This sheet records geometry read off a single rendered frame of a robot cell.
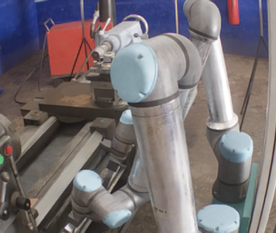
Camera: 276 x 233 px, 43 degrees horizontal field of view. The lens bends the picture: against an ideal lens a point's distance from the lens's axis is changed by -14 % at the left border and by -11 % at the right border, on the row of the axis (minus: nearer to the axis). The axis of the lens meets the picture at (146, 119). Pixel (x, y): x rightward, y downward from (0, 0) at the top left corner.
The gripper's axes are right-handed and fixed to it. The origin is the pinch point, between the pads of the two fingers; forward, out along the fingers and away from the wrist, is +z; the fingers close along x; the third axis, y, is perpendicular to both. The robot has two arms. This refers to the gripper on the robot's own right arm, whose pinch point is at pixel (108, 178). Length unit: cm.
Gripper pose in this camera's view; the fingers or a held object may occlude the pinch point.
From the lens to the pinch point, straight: 177.4
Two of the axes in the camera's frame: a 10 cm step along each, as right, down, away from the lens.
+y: 9.2, 3.8, 0.0
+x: 1.5, -3.6, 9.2
